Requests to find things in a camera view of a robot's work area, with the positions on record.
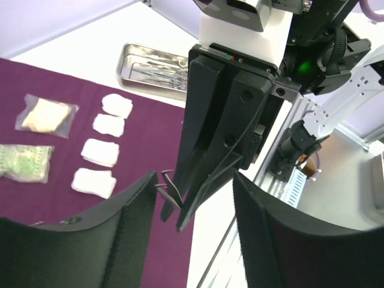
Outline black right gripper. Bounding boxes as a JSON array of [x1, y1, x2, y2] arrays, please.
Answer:
[[175, 44, 284, 232]]

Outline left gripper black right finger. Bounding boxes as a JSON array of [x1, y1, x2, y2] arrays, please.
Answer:
[[233, 173, 383, 288]]

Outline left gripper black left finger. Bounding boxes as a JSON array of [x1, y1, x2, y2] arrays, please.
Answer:
[[1, 172, 158, 287]]

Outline white gauze pad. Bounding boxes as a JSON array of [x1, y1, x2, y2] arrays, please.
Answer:
[[101, 94, 133, 119], [71, 168, 117, 199], [80, 139, 119, 167], [92, 113, 125, 137]]

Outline steel tweezers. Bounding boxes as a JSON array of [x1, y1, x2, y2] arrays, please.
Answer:
[[155, 169, 184, 222]]

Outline purple cloth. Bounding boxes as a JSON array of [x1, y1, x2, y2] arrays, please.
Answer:
[[0, 57, 196, 288]]

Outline green gauze packet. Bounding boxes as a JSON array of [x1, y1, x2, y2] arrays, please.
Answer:
[[1, 145, 55, 183]]

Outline beige gauze packet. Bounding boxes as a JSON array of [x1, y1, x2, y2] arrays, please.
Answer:
[[14, 94, 79, 139]]

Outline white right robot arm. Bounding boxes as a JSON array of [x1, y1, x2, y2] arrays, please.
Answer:
[[173, 1, 383, 231]]

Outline instruments in tray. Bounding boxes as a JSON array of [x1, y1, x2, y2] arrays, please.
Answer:
[[129, 60, 188, 91]]

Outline steel instrument tray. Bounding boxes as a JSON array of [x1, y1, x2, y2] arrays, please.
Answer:
[[116, 43, 188, 101]]

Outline aluminium front rail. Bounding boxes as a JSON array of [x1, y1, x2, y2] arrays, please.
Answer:
[[187, 96, 316, 287]]

